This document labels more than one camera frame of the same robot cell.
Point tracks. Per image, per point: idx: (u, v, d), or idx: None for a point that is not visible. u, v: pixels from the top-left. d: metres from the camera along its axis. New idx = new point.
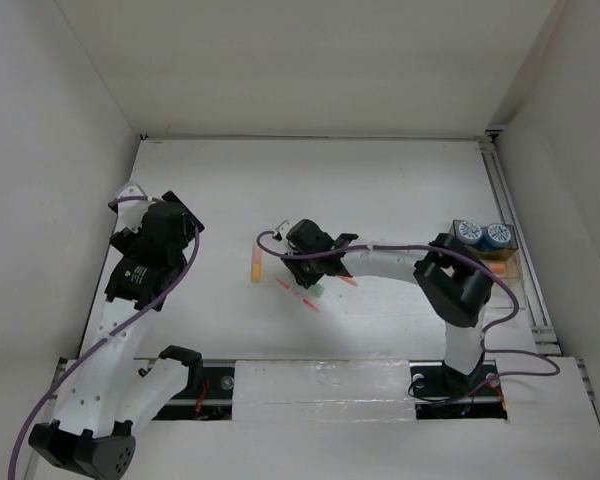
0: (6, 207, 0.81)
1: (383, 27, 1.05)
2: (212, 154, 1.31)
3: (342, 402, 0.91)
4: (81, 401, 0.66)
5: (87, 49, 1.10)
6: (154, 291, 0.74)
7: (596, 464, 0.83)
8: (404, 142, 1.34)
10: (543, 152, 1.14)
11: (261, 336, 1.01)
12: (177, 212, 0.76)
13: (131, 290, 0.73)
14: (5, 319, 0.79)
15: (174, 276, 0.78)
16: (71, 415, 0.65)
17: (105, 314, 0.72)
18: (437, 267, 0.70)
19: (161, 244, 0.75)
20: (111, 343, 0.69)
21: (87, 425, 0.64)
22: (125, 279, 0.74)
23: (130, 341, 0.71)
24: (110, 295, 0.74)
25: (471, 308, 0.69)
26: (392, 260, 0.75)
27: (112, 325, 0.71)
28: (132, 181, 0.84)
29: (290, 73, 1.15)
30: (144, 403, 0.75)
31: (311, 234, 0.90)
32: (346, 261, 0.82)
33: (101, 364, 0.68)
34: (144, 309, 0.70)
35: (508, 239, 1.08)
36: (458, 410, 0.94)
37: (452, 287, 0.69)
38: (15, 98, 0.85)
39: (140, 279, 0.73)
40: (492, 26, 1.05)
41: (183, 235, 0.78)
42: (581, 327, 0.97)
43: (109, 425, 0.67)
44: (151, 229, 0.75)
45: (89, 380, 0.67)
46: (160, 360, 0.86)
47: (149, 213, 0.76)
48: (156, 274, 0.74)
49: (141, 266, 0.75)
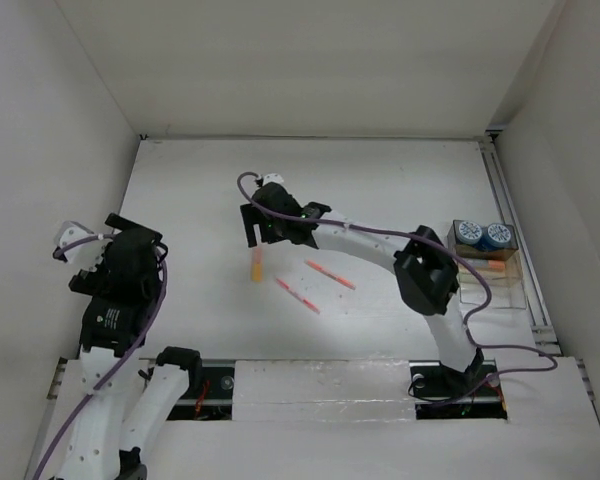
0: (6, 207, 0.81)
1: (383, 27, 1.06)
2: (212, 155, 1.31)
3: (342, 402, 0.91)
4: (80, 457, 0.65)
5: (87, 49, 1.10)
6: (133, 332, 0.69)
7: (598, 466, 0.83)
8: (403, 142, 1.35)
10: (543, 153, 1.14)
11: (262, 336, 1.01)
12: (144, 241, 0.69)
13: (109, 337, 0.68)
14: (5, 319, 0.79)
15: (151, 308, 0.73)
16: (74, 472, 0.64)
17: (85, 363, 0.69)
18: (413, 259, 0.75)
19: (134, 279, 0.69)
20: (99, 394, 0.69)
21: (93, 478, 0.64)
22: (98, 326, 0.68)
23: (117, 388, 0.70)
24: (88, 345, 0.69)
25: (436, 296, 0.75)
26: (373, 243, 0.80)
27: (95, 376, 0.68)
28: (68, 221, 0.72)
29: (291, 74, 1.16)
30: (149, 422, 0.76)
31: (279, 198, 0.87)
32: (315, 233, 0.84)
33: (95, 416, 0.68)
34: (125, 360, 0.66)
35: (508, 239, 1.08)
36: (458, 410, 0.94)
37: (425, 280, 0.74)
38: (15, 98, 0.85)
39: (115, 324, 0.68)
40: (491, 28, 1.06)
41: (153, 262, 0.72)
42: (581, 326, 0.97)
43: (115, 469, 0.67)
44: (119, 265, 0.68)
45: (84, 435, 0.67)
46: (159, 368, 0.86)
47: (111, 246, 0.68)
48: (132, 314, 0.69)
49: (112, 308, 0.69)
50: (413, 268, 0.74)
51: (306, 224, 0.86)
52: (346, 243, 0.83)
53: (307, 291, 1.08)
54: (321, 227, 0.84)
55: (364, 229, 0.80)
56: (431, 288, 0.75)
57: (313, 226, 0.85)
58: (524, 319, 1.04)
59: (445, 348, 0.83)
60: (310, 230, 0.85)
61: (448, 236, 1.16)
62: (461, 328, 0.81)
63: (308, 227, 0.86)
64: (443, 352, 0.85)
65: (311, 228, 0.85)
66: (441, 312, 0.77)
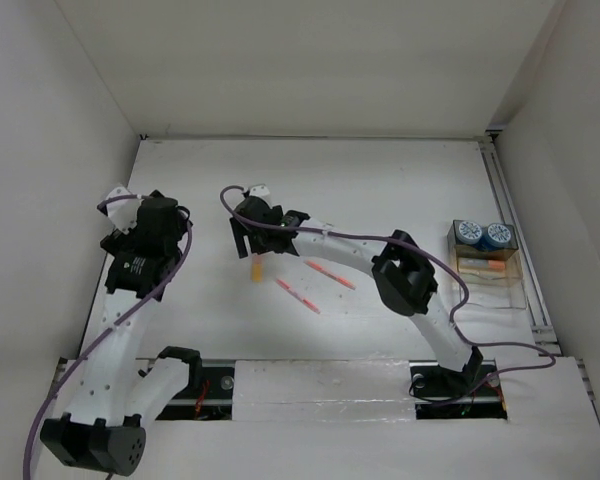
0: (6, 207, 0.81)
1: (383, 27, 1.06)
2: (212, 155, 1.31)
3: (342, 403, 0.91)
4: (90, 392, 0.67)
5: (87, 49, 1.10)
6: (154, 279, 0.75)
7: (597, 466, 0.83)
8: (403, 143, 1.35)
10: (543, 153, 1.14)
11: (262, 336, 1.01)
12: (170, 204, 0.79)
13: (131, 281, 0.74)
14: (5, 318, 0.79)
15: (172, 266, 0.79)
16: (82, 407, 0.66)
17: (108, 306, 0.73)
18: (390, 262, 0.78)
19: (157, 236, 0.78)
20: (116, 333, 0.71)
21: (99, 414, 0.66)
22: (124, 270, 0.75)
23: (134, 331, 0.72)
24: (111, 287, 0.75)
25: (414, 298, 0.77)
26: (351, 248, 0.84)
27: (115, 314, 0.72)
28: (119, 185, 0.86)
29: (291, 73, 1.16)
30: (152, 396, 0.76)
31: (259, 210, 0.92)
32: (296, 239, 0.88)
33: (108, 355, 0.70)
34: (147, 298, 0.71)
35: (508, 239, 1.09)
36: (458, 410, 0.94)
37: (401, 281, 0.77)
38: (14, 98, 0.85)
39: (140, 269, 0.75)
40: (492, 28, 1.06)
41: (177, 228, 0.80)
42: (581, 326, 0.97)
43: (119, 416, 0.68)
44: (146, 222, 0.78)
45: (97, 371, 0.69)
46: (159, 360, 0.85)
47: (141, 206, 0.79)
48: (155, 263, 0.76)
49: (139, 258, 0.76)
50: (390, 272, 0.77)
51: (285, 232, 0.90)
52: (326, 248, 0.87)
53: (306, 291, 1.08)
54: (302, 234, 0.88)
55: (341, 236, 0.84)
56: (408, 290, 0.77)
57: (293, 234, 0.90)
58: (524, 319, 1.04)
59: (438, 349, 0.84)
60: (291, 237, 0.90)
61: (448, 236, 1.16)
62: (449, 325, 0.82)
63: (288, 236, 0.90)
64: (437, 354, 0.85)
65: (291, 236, 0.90)
66: (422, 311, 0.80)
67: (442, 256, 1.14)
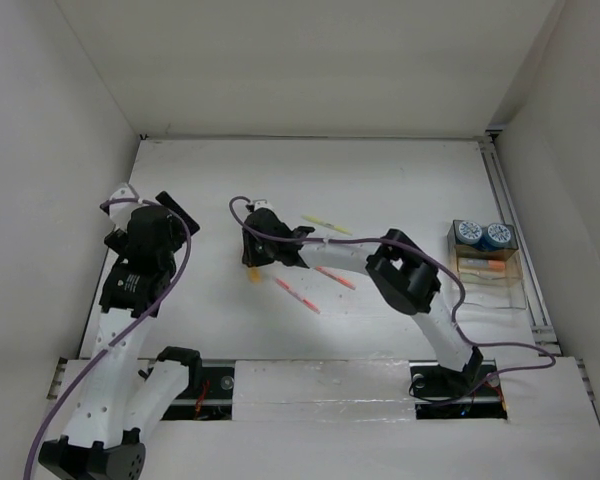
0: (5, 208, 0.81)
1: (383, 27, 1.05)
2: (212, 155, 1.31)
3: (342, 402, 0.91)
4: (87, 414, 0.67)
5: (86, 49, 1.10)
6: (149, 296, 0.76)
7: (597, 466, 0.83)
8: (402, 142, 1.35)
10: (543, 153, 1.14)
11: (261, 335, 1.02)
12: (162, 216, 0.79)
13: (126, 299, 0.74)
14: (5, 320, 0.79)
15: (166, 280, 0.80)
16: (80, 430, 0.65)
17: (102, 325, 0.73)
18: (386, 261, 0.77)
19: (151, 250, 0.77)
20: (112, 354, 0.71)
21: (97, 436, 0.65)
22: (118, 288, 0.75)
23: (130, 349, 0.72)
24: (105, 306, 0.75)
25: (414, 297, 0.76)
26: (349, 251, 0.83)
27: (111, 335, 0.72)
28: (123, 183, 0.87)
29: (291, 73, 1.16)
30: (149, 407, 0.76)
31: (269, 224, 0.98)
32: (301, 250, 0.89)
33: (104, 376, 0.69)
34: (141, 317, 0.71)
35: (508, 239, 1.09)
36: (458, 410, 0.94)
37: (400, 281, 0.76)
38: (14, 98, 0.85)
39: (134, 287, 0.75)
40: (492, 27, 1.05)
41: (169, 238, 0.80)
42: (581, 326, 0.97)
43: (118, 435, 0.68)
44: (139, 236, 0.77)
45: (93, 393, 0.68)
46: (159, 361, 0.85)
47: (132, 220, 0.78)
48: (149, 281, 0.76)
49: (133, 274, 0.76)
50: (385, 272, 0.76)
51: (292, 245, 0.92)
52: (330, 256, 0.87)
53: (306, 291, 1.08)
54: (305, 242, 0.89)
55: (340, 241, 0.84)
56: (405, 289, 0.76)
57: (299, 246, 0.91)
58: (524, 319, 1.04)
59: (439, 347, 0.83)
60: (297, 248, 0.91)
61: (448, 236, 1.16)
62: (450, 325, 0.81)
63: (295, 246, 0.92)
64: (439, 352, 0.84)
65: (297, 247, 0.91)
66: (424, 309, 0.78)
67: (442, 256, 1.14)
